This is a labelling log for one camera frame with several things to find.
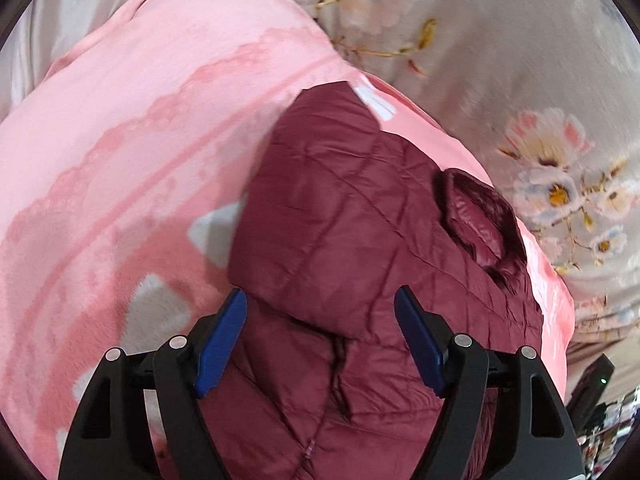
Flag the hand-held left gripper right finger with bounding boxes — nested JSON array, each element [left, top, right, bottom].
[[394, 285, 586, 480]]

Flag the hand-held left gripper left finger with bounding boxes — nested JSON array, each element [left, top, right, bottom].
[[57, 287, 249, 480]]

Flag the maroon quilted puffer jacket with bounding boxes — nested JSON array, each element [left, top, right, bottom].
[[192, 80, 546, 480]]

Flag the colourful cluttered goods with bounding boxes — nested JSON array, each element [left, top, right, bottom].
[[577, 395, 638, 466]]

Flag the pink fleece blanket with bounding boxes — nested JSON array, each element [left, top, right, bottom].
[[0, 0, 577, 480]]

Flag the grey floral blanket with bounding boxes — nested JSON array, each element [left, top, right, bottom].
[[250, 0, 640, 411]]

